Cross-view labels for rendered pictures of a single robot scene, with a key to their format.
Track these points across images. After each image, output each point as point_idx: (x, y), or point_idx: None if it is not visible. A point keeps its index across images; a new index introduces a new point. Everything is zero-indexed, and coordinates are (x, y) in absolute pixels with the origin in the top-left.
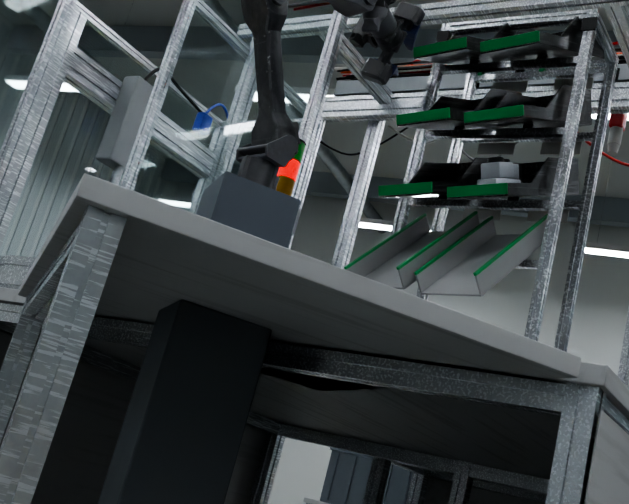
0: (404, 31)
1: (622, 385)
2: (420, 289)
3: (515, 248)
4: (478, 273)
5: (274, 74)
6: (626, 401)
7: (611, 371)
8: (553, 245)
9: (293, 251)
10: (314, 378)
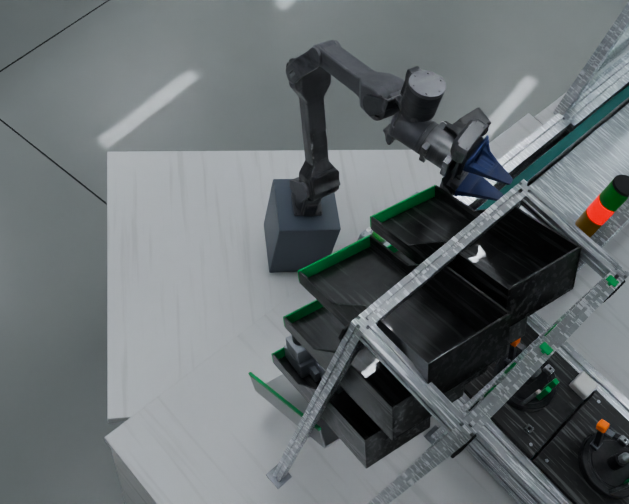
0: (444, 159)
1: (130, 471)
2: None
3: (281, 403)
4: (250, 375)
5: (304, 133)
6: (141, 486)
7: (110, 445)
8: (293, 441)
9: (107, 239)
10: None
